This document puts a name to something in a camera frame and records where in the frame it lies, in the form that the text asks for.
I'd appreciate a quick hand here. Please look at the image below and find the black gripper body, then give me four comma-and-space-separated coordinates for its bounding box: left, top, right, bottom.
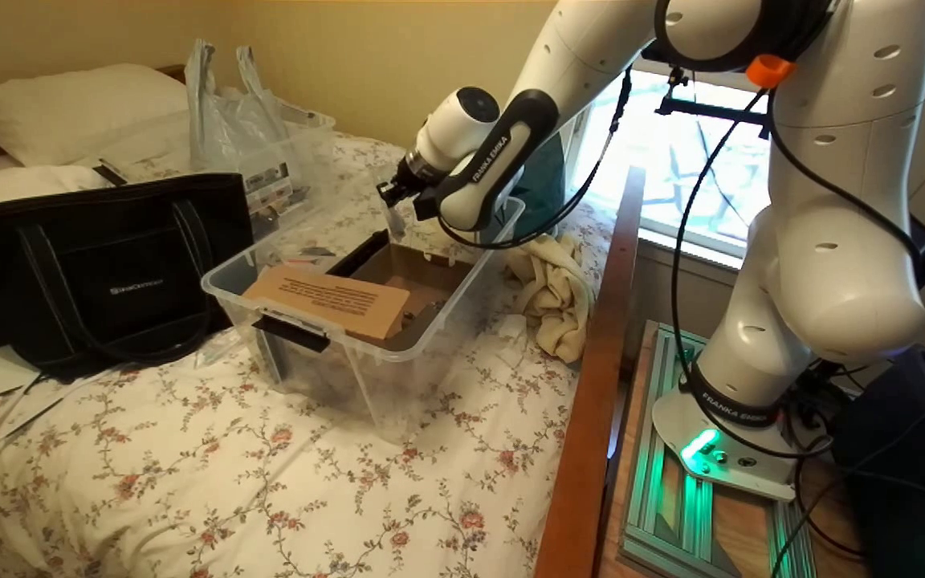
377, 156, 433, 209

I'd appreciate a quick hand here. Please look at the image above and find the small plastic bag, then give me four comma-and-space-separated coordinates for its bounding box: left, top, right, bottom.
387, 204, 418, 242

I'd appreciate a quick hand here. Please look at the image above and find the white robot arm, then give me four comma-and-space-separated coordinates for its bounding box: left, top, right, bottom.
379, 0, 925, 426

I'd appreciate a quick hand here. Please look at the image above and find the brown cardboard box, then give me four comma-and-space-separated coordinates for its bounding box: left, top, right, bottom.
245, 234, 473, 350

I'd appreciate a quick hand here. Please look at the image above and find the clear plastic bucket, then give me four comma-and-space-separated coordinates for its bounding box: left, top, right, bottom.
203, 201, 525, 439

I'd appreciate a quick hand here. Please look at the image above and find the large clear plastic bag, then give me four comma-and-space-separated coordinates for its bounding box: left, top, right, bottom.
182, 40, 334, 238

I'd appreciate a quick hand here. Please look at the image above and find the black tote bag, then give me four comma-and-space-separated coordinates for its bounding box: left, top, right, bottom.
0, 174, 254, 382

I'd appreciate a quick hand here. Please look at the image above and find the floral bed sheet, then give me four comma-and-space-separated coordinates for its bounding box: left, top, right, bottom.
0, 263, 577, 578

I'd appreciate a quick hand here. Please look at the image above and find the wooden bed footboard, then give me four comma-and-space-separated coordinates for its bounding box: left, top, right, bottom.
532, 167, 647, 578

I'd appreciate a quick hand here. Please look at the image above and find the teal cloth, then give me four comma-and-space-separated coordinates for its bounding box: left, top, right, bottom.
512, 135, 569, 238

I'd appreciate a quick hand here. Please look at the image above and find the cream towel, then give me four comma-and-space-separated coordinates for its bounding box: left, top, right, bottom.
506, 234, 590, 363

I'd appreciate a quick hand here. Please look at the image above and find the white pillow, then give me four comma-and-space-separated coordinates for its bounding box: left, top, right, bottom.
0, 66, 187, 164

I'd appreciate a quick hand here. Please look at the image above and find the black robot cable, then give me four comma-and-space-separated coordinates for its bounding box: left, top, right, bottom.
465, 62, 925, 578

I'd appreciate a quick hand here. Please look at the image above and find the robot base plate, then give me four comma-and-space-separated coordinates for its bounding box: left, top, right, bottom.
616, 319, 824, 578

